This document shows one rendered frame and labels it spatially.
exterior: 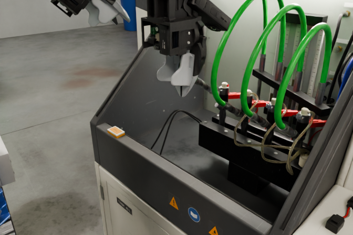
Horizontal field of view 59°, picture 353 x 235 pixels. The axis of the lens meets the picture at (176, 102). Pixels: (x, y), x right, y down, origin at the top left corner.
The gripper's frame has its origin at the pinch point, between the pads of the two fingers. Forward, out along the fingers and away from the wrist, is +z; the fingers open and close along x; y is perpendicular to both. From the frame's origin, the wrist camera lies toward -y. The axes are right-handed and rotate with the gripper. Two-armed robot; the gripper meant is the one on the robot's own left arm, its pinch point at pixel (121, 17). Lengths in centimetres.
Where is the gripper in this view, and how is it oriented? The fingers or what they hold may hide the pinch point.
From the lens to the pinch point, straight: 77.9
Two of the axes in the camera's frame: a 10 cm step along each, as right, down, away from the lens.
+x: 5.3, 1.4, -8.4
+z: 6.7, 5.4, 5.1
